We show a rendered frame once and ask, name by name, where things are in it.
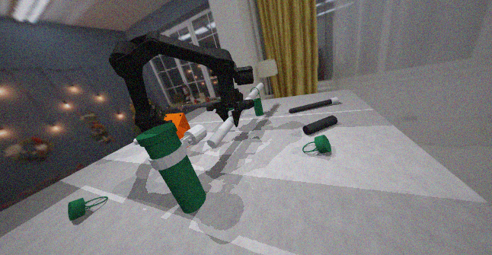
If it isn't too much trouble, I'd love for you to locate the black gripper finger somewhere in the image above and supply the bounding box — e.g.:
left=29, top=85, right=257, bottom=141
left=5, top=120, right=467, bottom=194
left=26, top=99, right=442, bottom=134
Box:
left=215, top=109, right=229, bottom=122
left=232, top=110, right=242, bottom=127

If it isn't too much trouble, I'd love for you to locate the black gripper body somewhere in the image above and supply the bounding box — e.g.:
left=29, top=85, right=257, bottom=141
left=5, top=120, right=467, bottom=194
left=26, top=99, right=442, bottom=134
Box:
left=206, top=86, right=254, bottom=111

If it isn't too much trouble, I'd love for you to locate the black rod with white tip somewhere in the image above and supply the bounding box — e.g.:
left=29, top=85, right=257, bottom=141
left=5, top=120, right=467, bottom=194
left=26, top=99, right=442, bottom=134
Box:
left=289, top=97, right=339, bottom=113

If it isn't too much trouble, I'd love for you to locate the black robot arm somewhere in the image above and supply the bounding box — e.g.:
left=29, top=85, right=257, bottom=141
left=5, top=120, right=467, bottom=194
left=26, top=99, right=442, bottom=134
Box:
left=109, top=31, right=254, bottom=132

